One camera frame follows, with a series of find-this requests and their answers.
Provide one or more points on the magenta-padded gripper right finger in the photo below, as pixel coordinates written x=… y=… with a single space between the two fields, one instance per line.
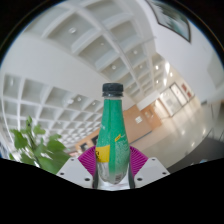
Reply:
x=151 y=171

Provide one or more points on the green leafy potted plant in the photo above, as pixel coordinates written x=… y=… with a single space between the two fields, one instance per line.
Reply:
x=46 y=150

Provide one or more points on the recessed ceiling lights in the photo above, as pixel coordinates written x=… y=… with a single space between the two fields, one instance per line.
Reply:
x=113 y=66

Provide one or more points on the framed wall picture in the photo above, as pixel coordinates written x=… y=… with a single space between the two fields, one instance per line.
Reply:
x=171 y=18

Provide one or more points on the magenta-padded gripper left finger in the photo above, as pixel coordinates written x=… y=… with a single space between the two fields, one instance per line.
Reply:
x=74 y=172

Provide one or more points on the green plastic drink bottle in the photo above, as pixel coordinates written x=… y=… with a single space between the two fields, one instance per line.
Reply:
x=111 y=133

